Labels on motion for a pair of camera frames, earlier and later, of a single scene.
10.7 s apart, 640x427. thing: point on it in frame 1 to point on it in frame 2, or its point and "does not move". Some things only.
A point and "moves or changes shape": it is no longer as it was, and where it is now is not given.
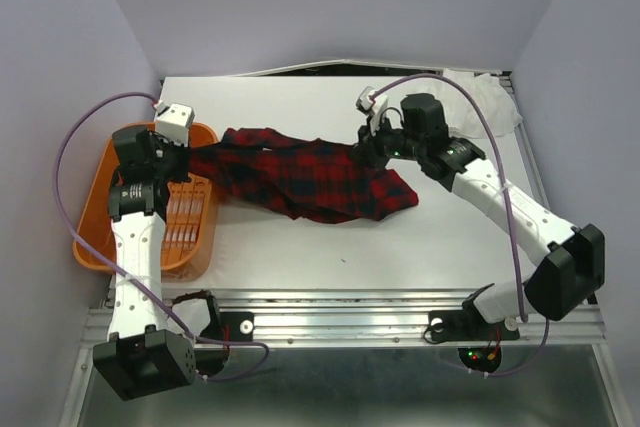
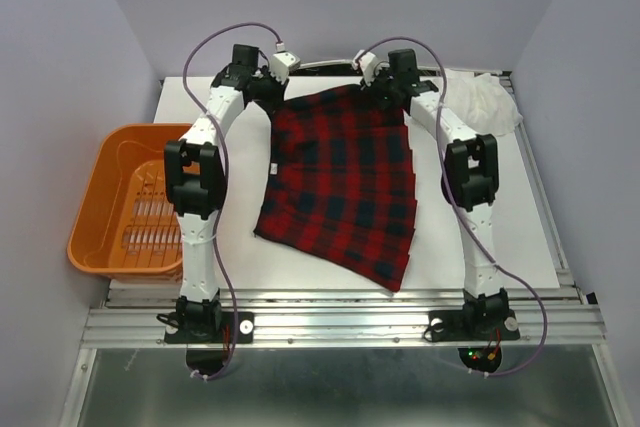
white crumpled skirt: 464,120 does not move
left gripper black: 182,152 to 275,100
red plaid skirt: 301,178 moves or changes shape
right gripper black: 366,148 to 372,92
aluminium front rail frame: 380,318 does not move
